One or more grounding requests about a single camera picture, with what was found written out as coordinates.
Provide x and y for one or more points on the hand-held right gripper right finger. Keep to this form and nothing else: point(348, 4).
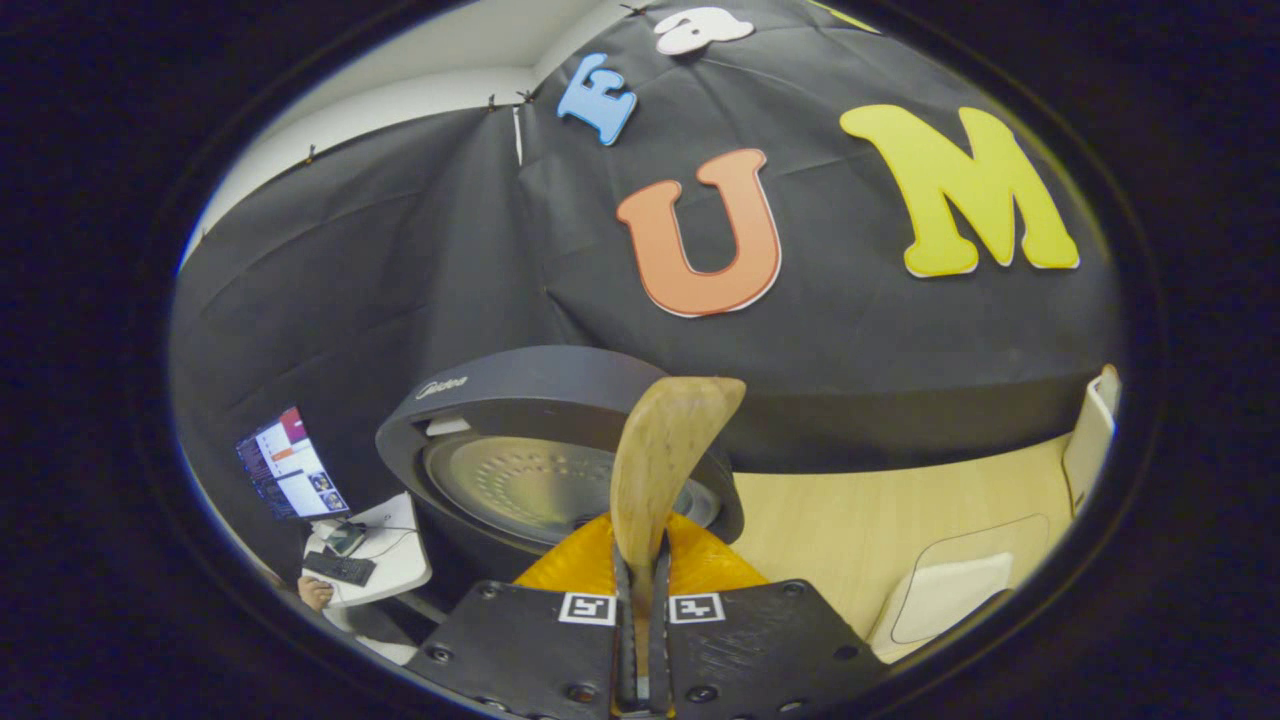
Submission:
point(760, 650)

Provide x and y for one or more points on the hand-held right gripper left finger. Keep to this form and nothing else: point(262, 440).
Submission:
point(520, 650)

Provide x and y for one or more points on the clear box of white rice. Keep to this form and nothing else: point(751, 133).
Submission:
point(950, 595)

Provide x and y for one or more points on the wooden spoon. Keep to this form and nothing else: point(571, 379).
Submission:
point(660, 450)

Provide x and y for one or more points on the dark grey rice cooker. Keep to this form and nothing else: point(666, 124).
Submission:
point(530, 390)

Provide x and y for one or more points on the white side table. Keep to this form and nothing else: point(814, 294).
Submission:
point(400, 555)

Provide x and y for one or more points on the black keyboard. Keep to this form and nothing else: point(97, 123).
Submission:
point(340, 568)

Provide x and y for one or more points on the computer monitor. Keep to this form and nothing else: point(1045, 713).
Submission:
point(290, 465)

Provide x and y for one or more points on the white toaster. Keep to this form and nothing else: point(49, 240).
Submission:
point(1090, 440)

